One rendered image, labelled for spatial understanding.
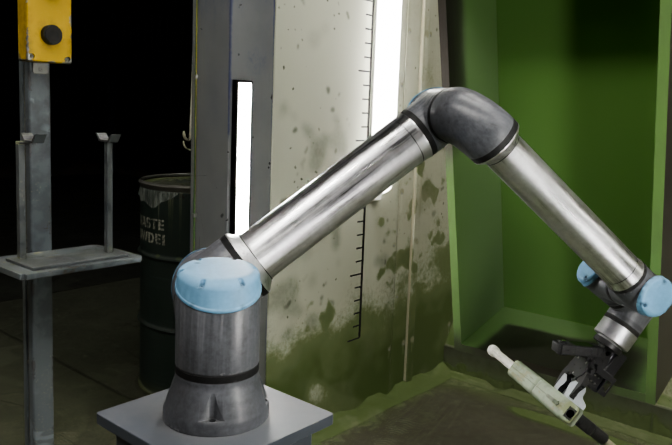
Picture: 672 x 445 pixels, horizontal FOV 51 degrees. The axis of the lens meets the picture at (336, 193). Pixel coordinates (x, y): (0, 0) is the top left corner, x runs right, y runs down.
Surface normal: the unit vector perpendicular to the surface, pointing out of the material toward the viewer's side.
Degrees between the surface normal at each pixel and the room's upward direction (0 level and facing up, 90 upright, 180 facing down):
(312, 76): 90
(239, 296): 85
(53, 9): 90
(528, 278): 102
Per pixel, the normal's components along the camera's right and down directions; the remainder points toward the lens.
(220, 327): 0.25, 0.13
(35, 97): 0.76, 0.11
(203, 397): -0.06, -0.23
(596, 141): -0.62, 0.27
